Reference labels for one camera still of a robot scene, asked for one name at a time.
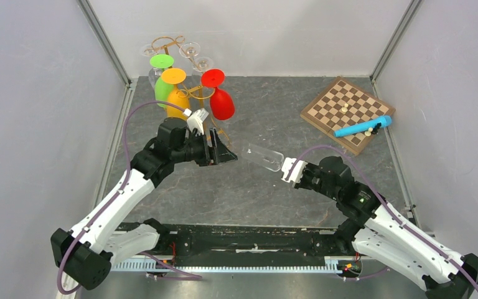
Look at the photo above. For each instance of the gold wire glass rack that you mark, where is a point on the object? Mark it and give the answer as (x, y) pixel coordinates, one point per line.
(192, 87)

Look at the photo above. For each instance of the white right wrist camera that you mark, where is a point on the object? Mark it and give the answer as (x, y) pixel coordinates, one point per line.
(292, 170)

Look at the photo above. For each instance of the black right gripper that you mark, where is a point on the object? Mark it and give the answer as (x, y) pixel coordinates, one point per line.
(301, 183)

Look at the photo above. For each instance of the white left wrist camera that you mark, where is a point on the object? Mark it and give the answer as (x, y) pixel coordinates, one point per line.
(195, 120)

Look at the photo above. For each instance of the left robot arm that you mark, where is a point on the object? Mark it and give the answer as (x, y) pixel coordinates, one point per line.
(87, 251)

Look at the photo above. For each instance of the orange wine glass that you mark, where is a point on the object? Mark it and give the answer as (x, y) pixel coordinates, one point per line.
(174, 77)

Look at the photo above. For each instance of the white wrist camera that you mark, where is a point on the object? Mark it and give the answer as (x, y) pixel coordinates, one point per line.
(195, 120)
(292, 170)

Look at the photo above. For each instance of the black chess piece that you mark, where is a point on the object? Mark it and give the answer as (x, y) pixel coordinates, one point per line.
(375, 130)

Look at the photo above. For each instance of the wooden chessboard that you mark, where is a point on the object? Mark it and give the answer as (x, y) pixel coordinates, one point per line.
(324, 112)

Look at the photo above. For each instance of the green wine glass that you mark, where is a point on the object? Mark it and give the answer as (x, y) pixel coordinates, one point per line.
(159, 63)

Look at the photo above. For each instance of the red wine glass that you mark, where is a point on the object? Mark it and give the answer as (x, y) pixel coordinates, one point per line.
(221, 103)

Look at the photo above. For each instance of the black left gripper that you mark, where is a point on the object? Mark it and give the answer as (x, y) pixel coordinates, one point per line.
(221, 153)

